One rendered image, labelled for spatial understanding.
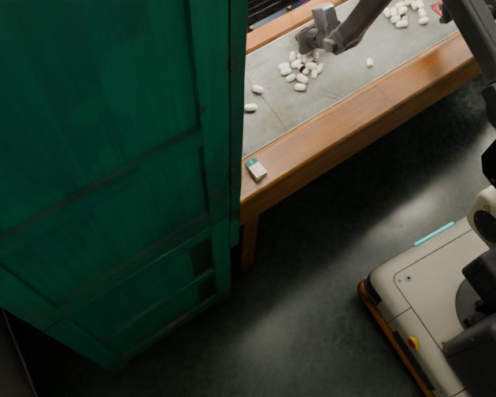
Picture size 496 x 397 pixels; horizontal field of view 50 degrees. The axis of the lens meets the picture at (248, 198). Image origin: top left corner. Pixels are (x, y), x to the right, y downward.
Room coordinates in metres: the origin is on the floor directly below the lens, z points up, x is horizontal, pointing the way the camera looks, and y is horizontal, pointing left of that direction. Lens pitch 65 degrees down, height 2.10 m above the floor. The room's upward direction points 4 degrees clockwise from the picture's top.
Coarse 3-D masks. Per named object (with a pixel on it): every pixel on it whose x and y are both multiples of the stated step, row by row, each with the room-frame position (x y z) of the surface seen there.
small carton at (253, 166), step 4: (248, 160) 0.71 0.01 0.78; (252, 160) 0.71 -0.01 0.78; (256, 160) 0.72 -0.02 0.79; (248, 164) 0.70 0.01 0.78; (252, 164) 0.70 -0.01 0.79; (256, 164) 0.70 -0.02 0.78; (260, 164) 0.70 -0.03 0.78; (248, 168) 0.69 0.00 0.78; (252, 168) 0.69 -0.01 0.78; (256, 168) 0.69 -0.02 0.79; (260, 168) 0.69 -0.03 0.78; (252, 172) 0.68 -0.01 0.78; (256, 172) 0.68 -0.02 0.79; (260, 172) 0.68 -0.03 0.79; (264, 172) 0.68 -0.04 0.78; (256, 176) 0.66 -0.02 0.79; (260, 176) 0.67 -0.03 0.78; (264, 176) 0.68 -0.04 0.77; (256, 180) 0.66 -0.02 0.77
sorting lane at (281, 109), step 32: (352, 0) 1.37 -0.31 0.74; (416, 0) 1.39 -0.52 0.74; (384, 32) 1.24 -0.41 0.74; (416, 32) 1.25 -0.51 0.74; (448, 32) 1.26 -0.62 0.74; (256, 64) 1.08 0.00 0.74; (352, 64) 1.11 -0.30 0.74; (384, 64) 1.11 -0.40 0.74; (256, 96) 0.96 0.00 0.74; (288, 96) 0.97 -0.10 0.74; (320, 96) 0.98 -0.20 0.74; (256, 128) 0.85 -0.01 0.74; (288, 128) 0.85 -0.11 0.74
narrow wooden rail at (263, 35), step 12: (312, 0) 1.34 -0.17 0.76; (324, 0) 1.34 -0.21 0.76; (336, 0) 1.34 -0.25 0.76; (348, 0) 1.37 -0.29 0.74; (300, 12) 1.28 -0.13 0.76; (276, 24) 1.22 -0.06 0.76; (288, 24) 1.23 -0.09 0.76; (300, 24) 1.24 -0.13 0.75; (252, 36) 1.17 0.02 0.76; (264, 36) 1.17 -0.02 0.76; (276, 36) 1.18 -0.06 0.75; (252, 48) 1.13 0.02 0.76
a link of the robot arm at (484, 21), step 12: (444, 0) 0.82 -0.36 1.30; (456, 0) 0.80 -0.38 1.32; (468, 0) 0.80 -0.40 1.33; (480, 0) 0.80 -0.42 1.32; (456, 12) 0.79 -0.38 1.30; (468, 12) 0.78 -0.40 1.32; (480, 12) 0.78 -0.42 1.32; (456, 24) 0.78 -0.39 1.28; (468, 24) 0.76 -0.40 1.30; (480, 24) 0.75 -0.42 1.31; (492, 24) 0.76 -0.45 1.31; (468, 36) 0.75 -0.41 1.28; (480, 36) 0.73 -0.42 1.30; (492, 36) 0.73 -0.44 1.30; (480, 48) 0.72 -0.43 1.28; (492, 48) 0.71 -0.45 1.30; (480, 60) 0.71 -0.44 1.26; (492, 60) 0.69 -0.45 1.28; (492, 72) 0.68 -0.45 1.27; (492, 84) 0.65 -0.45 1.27; (492, 96) 0.63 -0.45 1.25; (492, 108) 0.62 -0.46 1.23; (492, 120) 0.61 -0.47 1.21
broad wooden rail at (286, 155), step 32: (416, 64) 1.10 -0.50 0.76; (448, 64) 1.11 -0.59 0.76; (352, 96) 0.97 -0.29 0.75; (384, 96) 0.97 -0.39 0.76; (416, 96) 0.99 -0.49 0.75; (320, 128) 0.84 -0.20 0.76; (352, 128) 0.85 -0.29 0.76; (384, 128) 0.94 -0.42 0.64; (288, 160) 0.73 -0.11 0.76; (320, 160) 0.77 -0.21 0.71; (256, 192) 0.63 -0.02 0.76; (288, 192) 0.70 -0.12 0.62
